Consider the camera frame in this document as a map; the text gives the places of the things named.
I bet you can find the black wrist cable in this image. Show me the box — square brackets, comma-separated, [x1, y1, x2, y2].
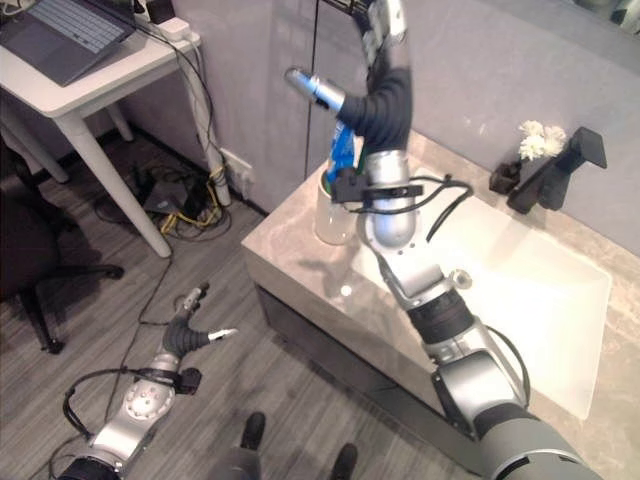
[63, 367, 147, 442]
[361, 174, 475, 242]

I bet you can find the white sink basin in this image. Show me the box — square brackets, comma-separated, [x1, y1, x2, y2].
[349, 173, 614, 422]

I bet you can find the black faucet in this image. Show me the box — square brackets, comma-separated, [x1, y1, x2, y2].
[506, 126, 609, 215]

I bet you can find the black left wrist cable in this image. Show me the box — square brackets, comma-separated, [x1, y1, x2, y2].
[63, 367, 147, 442]

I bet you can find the yellow cable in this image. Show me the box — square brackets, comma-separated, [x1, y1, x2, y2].
[159, 168, 224, 234]

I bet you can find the grey laptop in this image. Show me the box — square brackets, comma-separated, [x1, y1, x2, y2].
[0, 0, 138, 89]

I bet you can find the long black floor cable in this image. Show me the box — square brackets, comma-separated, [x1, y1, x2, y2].
[136, 29, 217, 327]

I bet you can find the robot left wrist camera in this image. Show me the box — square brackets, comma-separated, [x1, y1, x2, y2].
[176, 368, 203, 397]

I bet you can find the robot right wrist camera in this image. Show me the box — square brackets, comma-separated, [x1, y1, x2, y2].
[331, 168, 372, 204]

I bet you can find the white wall socket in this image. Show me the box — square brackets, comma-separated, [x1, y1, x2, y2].
[218, 147, 257, 197]

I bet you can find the grey stone vanity counter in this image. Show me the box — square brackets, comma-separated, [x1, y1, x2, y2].
[240, 133, 640, 480]

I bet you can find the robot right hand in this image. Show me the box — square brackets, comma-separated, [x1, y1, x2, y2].
[283, 0, 416, 154]

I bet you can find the white cup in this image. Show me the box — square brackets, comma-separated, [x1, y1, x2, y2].
[313, 166, 362, 247]

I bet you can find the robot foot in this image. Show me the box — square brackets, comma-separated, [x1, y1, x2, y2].
[241, 411, 267, 451]
[331, 442, 359, 480]

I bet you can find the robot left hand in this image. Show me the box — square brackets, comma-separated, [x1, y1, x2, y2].
[161, 281, 240, 357]

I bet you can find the black box on floor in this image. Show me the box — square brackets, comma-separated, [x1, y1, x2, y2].
[144, 178, 209, 218]

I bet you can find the robot silver leg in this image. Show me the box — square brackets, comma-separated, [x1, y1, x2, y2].
[208, 444, 263, 480]

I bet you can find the white power strip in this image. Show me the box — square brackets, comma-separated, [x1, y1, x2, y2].
[134, 16, 202, 47]

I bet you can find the robot wrist camera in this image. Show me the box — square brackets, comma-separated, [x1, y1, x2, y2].
[331, 168, 372, 204]
[176, 368, 203, 397]

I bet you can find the blue toothpaste tube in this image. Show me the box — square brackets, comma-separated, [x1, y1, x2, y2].
[326, 121, 365, 177]

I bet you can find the small dark vase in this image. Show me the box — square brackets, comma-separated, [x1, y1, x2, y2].
[489, 159, 522, 195]

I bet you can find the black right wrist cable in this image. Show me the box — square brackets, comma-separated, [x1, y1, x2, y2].
[361, 174, 475, 242]

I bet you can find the white table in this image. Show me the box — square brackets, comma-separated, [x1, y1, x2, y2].
[0, 0, 232, 259]

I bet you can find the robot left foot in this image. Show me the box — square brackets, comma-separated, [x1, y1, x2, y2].
[241, 411, 267, 451]

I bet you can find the black office chair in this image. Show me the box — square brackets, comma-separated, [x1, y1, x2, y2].
[0, 133, 126, 356]

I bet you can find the white flower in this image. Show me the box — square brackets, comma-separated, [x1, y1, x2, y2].
[517, 119, 568, 162]

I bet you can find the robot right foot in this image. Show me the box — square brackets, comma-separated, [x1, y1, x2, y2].
[331, 442, 359, 480]

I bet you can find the black object on table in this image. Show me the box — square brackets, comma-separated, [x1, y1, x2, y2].
[148, 0, 175, 25]

